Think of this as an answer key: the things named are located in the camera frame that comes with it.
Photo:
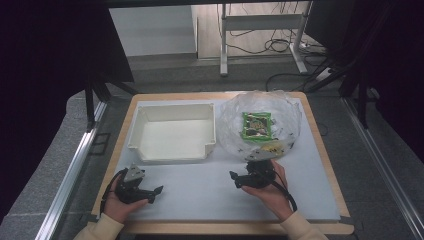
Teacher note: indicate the person's right hand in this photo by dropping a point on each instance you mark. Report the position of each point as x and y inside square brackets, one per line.
[271, 200]

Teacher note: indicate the dark curtain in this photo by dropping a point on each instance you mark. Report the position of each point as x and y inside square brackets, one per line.
[43, 66]
[400, 66]

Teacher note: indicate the white desk frame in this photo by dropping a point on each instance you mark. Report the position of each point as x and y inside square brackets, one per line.
[260, 22]

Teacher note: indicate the white panel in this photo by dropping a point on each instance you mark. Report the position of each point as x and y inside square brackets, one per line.
[150, 30]

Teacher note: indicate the white table mat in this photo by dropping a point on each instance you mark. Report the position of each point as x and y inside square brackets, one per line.
[200, 195]

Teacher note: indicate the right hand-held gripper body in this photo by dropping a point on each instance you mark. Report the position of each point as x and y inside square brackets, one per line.
[260, 175]

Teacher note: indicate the person's left hand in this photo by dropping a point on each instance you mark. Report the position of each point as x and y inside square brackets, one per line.
[118, 210]

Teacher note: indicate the white plastic bin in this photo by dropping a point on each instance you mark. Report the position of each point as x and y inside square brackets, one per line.
[176, 140]

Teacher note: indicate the yellow packet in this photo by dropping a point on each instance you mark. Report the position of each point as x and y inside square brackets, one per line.
[271, 146]

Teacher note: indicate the aluminium rail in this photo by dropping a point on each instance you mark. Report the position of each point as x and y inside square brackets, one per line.
[383, 166]
[66, 186]

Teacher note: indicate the white power strip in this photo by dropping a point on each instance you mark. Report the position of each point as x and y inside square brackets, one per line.
[322, 74]

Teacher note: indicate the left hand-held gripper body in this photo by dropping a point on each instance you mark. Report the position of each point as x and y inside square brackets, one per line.
[131, 190]

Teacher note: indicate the wooden table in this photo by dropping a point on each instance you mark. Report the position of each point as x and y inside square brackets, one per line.
[216, 228]

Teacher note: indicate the black metal stand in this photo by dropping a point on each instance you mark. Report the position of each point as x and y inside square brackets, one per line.
[89, 100]

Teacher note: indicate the clear plastic bag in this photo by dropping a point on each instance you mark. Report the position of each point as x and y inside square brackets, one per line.
[231, 116]

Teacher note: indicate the green snack packet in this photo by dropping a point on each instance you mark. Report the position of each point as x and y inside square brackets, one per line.
[256, 126]

